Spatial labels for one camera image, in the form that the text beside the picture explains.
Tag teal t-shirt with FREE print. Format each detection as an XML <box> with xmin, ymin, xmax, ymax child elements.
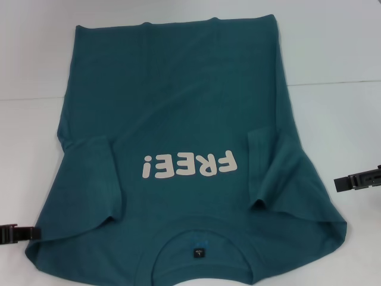
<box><xmin>24</xmin><ymin>13</ymin><xmax>349</xmax><ymax>286</ymax></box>

